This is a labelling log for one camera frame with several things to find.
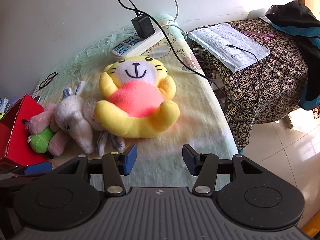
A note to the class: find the white paper stack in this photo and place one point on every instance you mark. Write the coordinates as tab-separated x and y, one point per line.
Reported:
220	36

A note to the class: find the red cardboard box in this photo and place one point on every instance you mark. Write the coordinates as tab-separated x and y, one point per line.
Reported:
17	135

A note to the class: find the white power strip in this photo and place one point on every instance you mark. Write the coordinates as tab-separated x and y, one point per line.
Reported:
127	43

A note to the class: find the dark cloth with teal trim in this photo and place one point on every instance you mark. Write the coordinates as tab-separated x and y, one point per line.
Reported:
295	17

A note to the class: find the pink plush bear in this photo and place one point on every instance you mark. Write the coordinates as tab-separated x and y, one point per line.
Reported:
58	142

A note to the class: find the black charger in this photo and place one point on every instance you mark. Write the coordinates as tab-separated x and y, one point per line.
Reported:
143	26

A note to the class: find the white plush toy striped ears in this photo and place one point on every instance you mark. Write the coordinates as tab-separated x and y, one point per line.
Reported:
75	120

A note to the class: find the yellow tiger plush toy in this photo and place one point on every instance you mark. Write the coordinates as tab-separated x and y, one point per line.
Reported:
135	100

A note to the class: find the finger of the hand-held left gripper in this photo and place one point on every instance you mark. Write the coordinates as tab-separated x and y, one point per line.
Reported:
37	168

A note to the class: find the brown patterned tablecloth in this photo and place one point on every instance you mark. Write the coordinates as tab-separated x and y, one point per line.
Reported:
275	80

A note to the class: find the pink transparent ruler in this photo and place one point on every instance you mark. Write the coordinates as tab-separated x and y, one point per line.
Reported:
260	35

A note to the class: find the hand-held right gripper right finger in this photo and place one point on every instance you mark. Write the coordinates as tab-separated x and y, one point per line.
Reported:
188	161

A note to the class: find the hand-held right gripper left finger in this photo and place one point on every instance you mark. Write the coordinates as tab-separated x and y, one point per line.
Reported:
131	158

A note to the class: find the purple pouch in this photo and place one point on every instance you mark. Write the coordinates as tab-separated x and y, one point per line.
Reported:
16	102

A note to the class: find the desktop with pale cartoon cloth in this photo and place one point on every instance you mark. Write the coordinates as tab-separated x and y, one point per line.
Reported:
195	120

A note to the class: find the black-framed glasses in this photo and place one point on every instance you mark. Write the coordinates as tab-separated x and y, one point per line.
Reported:
47	80

